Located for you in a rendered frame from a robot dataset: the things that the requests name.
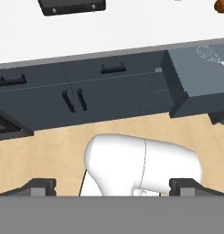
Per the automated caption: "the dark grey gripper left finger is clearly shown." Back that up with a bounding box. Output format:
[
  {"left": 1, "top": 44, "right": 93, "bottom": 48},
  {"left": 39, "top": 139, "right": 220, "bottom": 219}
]
[{"left": 0, "top": 177, "right": 58, "bottom": 197}]

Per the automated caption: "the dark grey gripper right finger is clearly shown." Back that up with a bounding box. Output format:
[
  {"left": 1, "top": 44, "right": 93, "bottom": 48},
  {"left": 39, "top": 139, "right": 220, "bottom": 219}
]
[{"left": 168, "top": 177, "right": 224, "bottom": 197}]

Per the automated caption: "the dark grey closed drawer stack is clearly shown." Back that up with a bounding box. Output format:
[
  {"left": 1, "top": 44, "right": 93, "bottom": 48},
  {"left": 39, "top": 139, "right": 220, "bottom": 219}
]
[{"left": 142, "top": 70, "right": 176, "bottom": 116}]

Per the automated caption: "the open dark grey drawer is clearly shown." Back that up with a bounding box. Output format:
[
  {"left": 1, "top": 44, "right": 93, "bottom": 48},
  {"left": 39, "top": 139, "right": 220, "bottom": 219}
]
[{"left": 159, "top": 40, "right": 224, "bottom": 119}]

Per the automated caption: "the wide dark grey drawer front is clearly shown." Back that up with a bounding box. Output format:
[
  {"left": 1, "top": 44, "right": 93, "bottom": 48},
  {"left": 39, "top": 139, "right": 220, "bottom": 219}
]
[{"left": 61, "top": 50, "right": 165, "bottom": 84}]

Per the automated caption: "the white rounded object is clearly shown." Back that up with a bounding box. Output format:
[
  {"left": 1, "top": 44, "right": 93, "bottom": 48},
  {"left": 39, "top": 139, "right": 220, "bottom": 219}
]
[{"left": 79, "top": 133, "right": 203, "bottom": 197}]

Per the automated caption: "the dark built-in appliance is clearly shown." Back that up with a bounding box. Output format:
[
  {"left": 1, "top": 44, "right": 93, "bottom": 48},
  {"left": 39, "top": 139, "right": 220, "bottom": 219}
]
[{"left": 0, "top": 103, "right": 35, "bottom": 143}]

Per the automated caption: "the dark grey cupboard door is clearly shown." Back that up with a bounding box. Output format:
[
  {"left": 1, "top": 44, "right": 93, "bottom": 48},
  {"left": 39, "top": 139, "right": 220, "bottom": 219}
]
[
  {"left": 0, "top": 81, "right": 80, "bottom": 133},
  {"left": 69, "top": 72, "right": 155, "bottom": 123}
]

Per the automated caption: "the black appliance with screws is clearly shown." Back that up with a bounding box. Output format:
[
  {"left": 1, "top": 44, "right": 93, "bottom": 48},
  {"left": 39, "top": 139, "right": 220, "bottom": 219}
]
[{"left": 37, "top": 0, "right": 107, "bottom": 16}]

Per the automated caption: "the brown round object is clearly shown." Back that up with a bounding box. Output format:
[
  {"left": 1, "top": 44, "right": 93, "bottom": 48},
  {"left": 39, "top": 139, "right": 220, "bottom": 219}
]
[{"left": 213, "top": 0, "right": 224, "bottom": 15}]

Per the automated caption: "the black cupboard door handle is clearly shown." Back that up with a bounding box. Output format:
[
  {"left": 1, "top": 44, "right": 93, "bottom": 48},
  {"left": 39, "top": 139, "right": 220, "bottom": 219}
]
[
  {"left": 60, "top": 89, "right": 76, "bottom": 113},
  {"left": 76, "top": 88, "right": 89, "bottom": 112}
]

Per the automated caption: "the black drawer handle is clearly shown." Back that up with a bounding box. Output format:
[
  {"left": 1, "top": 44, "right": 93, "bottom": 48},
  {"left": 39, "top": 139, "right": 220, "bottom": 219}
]
[
  {"left": 0, "top": 73, "right": 27, "bottom": 87},
  {"left": 100, "top": 61, "right": 127, "bottom": 75}
]

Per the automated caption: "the silver wire whisk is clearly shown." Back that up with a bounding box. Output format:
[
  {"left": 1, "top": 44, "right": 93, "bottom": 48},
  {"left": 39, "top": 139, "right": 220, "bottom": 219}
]
[{"left": 196, "top": 45, "right": 224, "bottom": 69}]

